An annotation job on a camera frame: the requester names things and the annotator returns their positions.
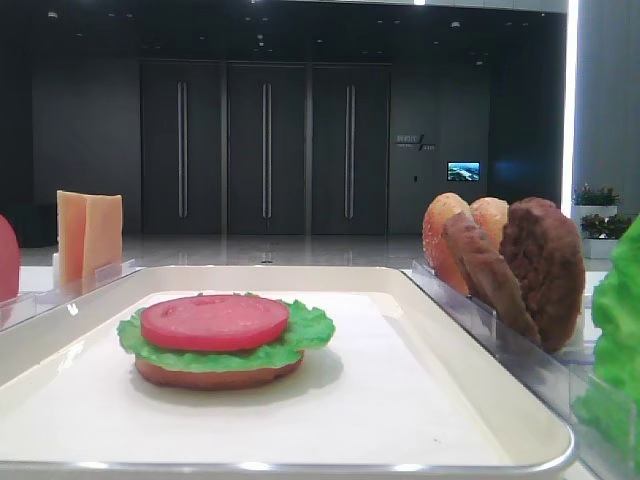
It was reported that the brown meat patty carried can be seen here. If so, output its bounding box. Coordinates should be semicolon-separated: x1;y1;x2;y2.
442;212;541;345

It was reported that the green lettuce leaf on tray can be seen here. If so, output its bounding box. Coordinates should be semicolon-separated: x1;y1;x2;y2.
117;299;336;372

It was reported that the bread slice rack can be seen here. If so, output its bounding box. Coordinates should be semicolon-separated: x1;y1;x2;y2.
422;192;471;296
470;197;509;250

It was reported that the bottom bread slice on tray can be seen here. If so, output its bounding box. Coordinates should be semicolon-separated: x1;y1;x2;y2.
134;354;304;391

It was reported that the red tomato slice on tray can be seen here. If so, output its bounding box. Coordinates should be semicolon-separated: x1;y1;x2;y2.
140;294;290;353

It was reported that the orange cheese slice front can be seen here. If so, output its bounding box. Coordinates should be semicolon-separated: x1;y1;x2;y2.
82;195;123;293

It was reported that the orange cheese slice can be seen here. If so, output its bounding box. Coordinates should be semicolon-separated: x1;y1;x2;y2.
57;190;87;285
82;195;123;293

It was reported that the brown meat patty in rack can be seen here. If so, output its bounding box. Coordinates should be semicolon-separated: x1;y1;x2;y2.
499;197;585;353

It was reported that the orange cheese slice rear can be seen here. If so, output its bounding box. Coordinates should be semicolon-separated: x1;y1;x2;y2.
57;190;87;285

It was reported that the red tomato slice in rack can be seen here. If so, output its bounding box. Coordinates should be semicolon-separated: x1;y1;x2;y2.
0;216;21;302

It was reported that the green lettuce leaf in rack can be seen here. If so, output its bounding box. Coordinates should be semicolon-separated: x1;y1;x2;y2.
574;220;639;466

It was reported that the dark triple door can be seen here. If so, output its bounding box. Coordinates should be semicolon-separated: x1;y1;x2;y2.
141;61;390;235

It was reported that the white rectangular tray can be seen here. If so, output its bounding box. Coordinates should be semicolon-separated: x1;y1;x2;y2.
1;266;576;479

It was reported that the clear acrylic rack right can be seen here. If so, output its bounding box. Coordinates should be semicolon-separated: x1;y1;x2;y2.
411;260;639;479

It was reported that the clear acrylic rack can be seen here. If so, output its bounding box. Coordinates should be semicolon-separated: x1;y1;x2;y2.
1;253;140;331
411;260;639;479

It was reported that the potted plants white planter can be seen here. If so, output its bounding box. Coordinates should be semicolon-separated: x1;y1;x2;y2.
571;183;635;260

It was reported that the clear acrylic rack left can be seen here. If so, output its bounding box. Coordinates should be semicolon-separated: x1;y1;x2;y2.
1;253;140;331

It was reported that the small wall screen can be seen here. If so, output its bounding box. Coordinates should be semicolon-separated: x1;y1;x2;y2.
447;162;480;182

